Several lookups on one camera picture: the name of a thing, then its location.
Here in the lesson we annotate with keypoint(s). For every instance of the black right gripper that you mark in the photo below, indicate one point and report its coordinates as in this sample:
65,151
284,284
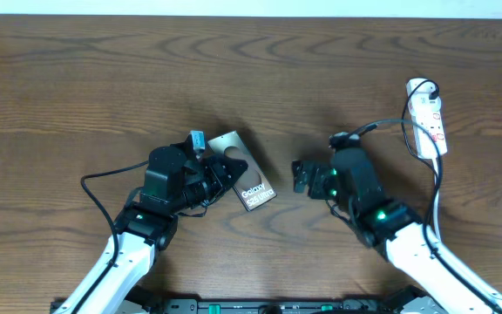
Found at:
320,173

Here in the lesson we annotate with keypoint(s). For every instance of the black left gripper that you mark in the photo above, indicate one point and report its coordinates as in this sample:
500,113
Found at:
216,168

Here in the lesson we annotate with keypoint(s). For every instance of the Galaxy S25 Ultra smartphone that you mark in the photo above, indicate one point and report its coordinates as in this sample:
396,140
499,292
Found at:
253,188

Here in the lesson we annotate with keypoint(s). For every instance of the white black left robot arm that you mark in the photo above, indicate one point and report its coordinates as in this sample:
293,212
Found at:
175,180

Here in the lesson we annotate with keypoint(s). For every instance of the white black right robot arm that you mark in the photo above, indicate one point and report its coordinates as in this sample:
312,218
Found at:
395,230

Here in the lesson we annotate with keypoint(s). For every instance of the white USB charger adapter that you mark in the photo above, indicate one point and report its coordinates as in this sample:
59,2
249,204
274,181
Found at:
423,93

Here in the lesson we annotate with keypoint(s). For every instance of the white power strip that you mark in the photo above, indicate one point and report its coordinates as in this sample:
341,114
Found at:
430,131

